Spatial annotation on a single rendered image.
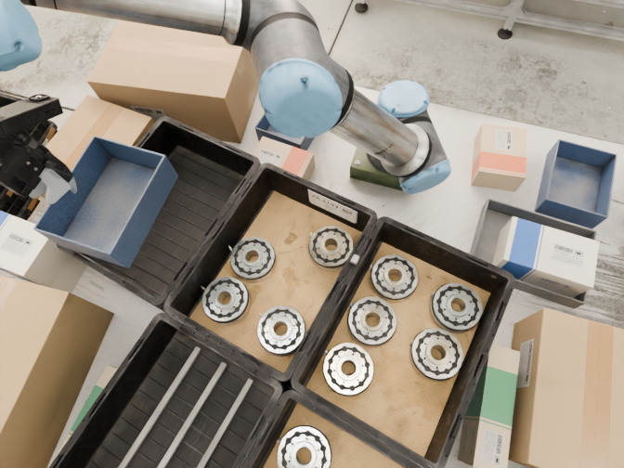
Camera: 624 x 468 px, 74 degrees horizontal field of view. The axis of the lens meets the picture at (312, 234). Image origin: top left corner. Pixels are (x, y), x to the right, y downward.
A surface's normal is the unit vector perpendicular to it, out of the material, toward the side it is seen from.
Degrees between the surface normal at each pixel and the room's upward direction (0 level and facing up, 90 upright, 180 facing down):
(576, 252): 0
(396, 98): 6
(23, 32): 87
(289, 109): 87
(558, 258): 0
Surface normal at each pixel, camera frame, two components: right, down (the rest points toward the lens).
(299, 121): 0.15, 0.87
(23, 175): 0.93, 0.27
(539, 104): -0.06, -0.40
